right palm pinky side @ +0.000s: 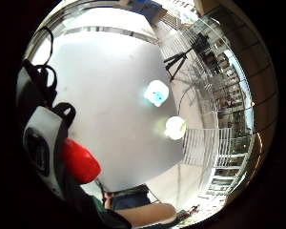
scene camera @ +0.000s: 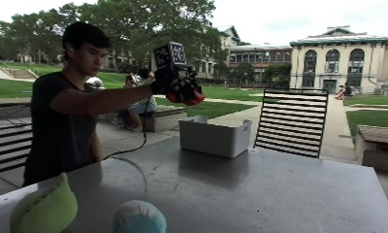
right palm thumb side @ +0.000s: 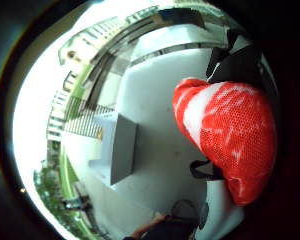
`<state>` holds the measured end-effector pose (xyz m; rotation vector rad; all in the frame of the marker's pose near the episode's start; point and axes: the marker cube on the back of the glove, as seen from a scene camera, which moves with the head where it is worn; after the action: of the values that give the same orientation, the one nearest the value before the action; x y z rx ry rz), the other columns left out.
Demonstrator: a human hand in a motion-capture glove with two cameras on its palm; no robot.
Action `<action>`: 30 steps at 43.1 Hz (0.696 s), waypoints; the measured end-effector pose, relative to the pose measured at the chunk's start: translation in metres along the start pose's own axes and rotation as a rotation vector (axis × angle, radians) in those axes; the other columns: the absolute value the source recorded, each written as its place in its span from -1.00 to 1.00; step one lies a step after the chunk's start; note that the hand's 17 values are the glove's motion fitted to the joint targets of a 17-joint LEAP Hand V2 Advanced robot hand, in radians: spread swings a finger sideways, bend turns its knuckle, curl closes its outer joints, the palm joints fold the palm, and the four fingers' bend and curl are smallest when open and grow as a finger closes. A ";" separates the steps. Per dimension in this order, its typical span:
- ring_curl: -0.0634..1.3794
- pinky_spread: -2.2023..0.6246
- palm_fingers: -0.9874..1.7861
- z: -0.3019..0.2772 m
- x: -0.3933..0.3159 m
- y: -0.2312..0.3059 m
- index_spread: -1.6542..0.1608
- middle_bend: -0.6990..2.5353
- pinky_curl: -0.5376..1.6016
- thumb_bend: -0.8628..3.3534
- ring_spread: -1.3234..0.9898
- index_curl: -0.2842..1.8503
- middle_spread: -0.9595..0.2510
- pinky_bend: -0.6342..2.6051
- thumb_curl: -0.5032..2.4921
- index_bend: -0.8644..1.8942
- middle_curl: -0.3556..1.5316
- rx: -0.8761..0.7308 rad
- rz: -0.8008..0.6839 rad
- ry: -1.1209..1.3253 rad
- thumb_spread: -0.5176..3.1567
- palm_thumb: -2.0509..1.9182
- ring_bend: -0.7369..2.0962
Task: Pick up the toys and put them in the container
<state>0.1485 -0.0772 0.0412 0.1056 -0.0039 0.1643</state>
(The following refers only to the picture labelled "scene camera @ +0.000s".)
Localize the red soft toy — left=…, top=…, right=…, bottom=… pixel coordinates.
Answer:
left=164, top=86, right=206, bottom=107

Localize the white marker cube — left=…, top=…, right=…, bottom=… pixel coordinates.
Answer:
left=152, top=41, right=188, bottom=70

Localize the white plastic bin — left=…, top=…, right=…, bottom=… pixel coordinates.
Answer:
left=177, top=115, right=253, bottom=159

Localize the black slatted metal chair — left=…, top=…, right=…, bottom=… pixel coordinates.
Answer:
left=253, top=87, right=329, bottom=159
left=0, top=93, right=33, bottom=178

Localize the the person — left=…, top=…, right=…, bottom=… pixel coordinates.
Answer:
left=21, top=20, right=157, bottom=188

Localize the beige arched-window building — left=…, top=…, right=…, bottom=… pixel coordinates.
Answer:
left=288, top=25, right=388, bottom=95

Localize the blue round soft toy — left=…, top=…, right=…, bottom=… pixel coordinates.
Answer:
left=110, top=199, right=168, bottom=233

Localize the green soft toy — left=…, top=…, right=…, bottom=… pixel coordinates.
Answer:
left=9, top=172, right=79, bottom=233

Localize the black glove cable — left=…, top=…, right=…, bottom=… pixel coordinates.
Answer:
left=103, top=96, right=152, bottom=161

